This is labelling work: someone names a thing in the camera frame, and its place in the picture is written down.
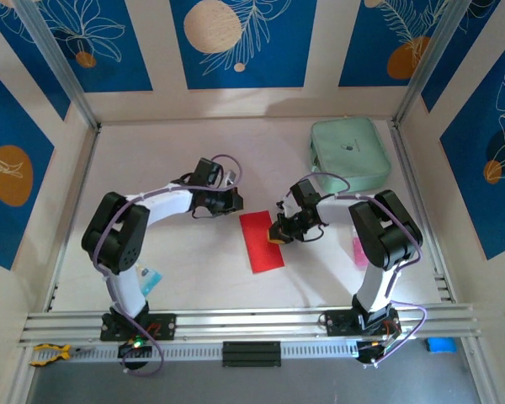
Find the mint green zip pouch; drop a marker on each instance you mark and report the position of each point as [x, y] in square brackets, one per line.
[349, 155]

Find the aluminium corner post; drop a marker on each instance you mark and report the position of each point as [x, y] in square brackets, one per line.
[429, 63]
[54, 63]

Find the black controller board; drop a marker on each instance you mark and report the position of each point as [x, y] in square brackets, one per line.
[376, 351]
[134, 347]

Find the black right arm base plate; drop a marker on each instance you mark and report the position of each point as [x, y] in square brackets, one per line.
[338, 322]

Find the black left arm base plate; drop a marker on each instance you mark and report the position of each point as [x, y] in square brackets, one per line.
[164, 326]

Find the black ribbed bracket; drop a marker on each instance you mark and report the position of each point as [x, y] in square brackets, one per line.
[251, 354]

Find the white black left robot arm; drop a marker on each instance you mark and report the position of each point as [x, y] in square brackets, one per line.
[168, 208]

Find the red square paper sheet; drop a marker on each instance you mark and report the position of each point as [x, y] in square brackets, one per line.
[261, 254]

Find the pink plastic packet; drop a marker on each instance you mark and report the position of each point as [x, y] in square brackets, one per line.
[359, 252]

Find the blue white plastic packet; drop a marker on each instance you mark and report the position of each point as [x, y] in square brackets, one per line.
[151, 280]

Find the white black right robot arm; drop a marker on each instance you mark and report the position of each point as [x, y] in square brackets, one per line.
[374, 286]

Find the black right controller board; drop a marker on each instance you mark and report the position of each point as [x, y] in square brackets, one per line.
[376, 351]

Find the blue sponge block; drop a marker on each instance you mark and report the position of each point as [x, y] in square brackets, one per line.
[441, 346]

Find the aluminium table side rail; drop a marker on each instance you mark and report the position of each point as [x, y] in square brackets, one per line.
[73, 219]
[421, 210]

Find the black left controller board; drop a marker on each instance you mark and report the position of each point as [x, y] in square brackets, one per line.
[134, 347]

